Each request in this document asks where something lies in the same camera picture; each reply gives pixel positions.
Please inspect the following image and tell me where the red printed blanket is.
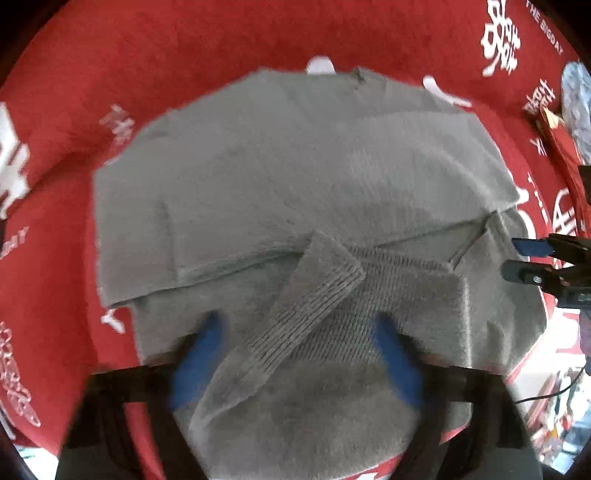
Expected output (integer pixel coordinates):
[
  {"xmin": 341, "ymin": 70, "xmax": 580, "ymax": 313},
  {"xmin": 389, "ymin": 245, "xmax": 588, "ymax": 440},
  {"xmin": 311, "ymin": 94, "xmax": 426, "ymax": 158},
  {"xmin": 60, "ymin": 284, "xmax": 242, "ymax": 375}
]
[{"xmin": 0, "ymin": 0, "xmax": 591, "ymax": 480}]

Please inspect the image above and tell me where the black cable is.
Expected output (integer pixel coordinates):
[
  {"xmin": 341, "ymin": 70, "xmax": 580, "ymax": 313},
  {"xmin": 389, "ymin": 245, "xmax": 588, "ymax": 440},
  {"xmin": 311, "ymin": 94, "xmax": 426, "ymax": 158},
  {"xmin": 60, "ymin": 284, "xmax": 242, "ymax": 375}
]
[{"xmin": 514, "ymin": 367, "xmax": 585, "ymax": 404}]

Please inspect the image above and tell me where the light blue patterned cloth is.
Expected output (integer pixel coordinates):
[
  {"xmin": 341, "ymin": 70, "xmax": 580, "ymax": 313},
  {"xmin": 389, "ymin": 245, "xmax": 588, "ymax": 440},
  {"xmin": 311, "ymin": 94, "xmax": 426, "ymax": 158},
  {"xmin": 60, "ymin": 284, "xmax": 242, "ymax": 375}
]
[{"xmin": 560, "ymin": 61, "xmax": 591, "ymax": 164}]

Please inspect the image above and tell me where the red embroidered pillow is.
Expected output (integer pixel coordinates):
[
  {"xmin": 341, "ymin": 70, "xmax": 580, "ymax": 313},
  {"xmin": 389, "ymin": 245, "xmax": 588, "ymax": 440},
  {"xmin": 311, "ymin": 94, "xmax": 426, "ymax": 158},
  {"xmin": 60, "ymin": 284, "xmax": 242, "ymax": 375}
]
[{"xmin": 538, "ymin": 106, "xmax": 591, "ymax": 208}]

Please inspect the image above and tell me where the grey knit sweater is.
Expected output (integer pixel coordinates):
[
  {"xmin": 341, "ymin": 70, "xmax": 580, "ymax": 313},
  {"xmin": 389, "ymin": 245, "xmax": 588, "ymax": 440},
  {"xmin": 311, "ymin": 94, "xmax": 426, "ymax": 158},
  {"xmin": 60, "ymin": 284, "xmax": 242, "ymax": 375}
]
[{"xmin": 92, "ymin": 66, "xmax": 548, "ymax": 480}]

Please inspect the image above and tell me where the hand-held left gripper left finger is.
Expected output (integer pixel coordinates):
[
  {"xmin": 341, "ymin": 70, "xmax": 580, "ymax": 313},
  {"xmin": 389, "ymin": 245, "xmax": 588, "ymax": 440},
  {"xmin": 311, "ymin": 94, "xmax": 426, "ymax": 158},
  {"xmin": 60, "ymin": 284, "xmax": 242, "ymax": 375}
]
[{"xmin": 55, "ymin": 311, "xmax": 227, "ymax": 480}]

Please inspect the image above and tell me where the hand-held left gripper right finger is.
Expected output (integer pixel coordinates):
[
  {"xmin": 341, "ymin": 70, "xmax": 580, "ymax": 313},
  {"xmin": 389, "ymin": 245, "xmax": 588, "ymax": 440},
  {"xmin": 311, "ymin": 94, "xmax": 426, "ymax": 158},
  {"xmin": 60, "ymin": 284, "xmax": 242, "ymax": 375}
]
[{"xmin": 372, "ymin": 311, "xmax": 541, "ymax": 480}]

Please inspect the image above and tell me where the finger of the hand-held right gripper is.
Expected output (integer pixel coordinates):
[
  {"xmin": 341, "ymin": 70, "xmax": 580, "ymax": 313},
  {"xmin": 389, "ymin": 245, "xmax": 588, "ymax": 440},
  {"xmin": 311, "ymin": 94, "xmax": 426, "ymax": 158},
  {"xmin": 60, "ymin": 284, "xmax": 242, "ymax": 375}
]
[
  {"xmin": 502, "ymin": 259, "xmax": 561, "ymax": 284},
  {"xmin": 512, "ymin": 235, "xmax": 561, "ymax": 258}
]

